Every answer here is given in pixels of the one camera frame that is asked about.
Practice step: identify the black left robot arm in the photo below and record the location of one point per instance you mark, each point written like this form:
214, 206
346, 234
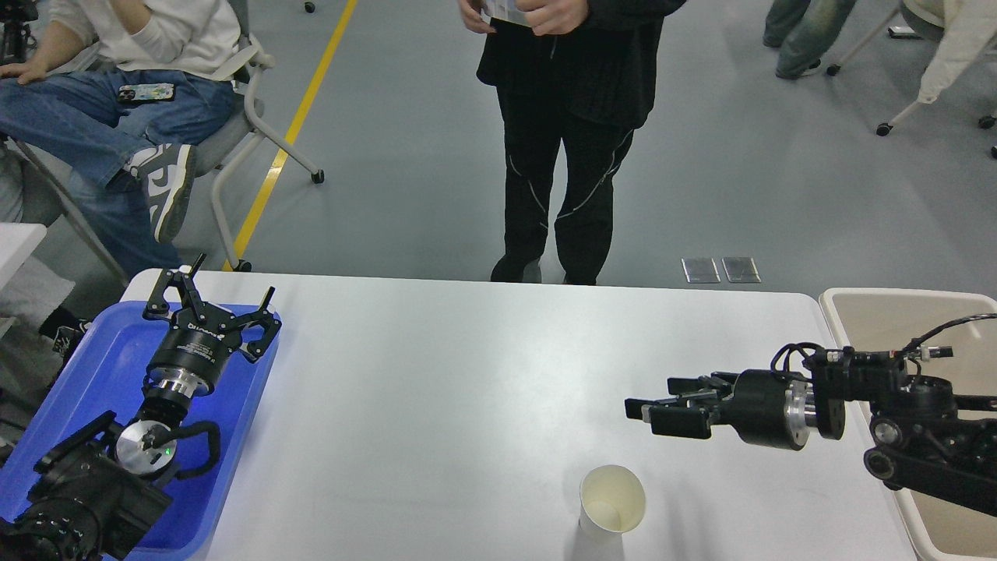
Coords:
131, 454

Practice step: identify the phone with patterned case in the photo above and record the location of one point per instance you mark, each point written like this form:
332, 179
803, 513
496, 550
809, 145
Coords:
139, 94

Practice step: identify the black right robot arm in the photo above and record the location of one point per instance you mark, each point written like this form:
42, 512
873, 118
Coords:
927, 438

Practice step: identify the white side table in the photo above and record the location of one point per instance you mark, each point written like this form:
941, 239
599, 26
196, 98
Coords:
18, 242

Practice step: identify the seated person in jeans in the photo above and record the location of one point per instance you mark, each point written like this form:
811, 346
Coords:
132, 165

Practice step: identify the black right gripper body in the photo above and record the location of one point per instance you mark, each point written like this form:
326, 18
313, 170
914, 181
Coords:
779, 410

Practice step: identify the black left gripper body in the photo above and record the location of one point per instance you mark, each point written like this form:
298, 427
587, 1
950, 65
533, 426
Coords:
193, 354

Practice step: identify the standing person in black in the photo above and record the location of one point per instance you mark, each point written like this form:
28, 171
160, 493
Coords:
573, 84

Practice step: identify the blue plastic tray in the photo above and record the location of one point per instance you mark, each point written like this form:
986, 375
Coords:
106, 374

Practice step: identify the person in faded jeans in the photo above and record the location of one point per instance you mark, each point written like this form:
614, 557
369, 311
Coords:
801, 32

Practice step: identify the white paper cup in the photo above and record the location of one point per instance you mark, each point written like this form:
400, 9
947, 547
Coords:
613, 502

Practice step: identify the aluminium foil tray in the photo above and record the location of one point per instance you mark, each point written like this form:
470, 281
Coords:
505, 11

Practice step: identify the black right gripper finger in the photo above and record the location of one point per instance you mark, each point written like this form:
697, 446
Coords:
691, 418
716, 385

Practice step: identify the white chair with jacket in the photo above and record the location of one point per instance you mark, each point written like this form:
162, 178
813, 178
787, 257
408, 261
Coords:
967, 32

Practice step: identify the grey office chair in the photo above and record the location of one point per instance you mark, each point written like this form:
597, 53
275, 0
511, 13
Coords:
223, 152

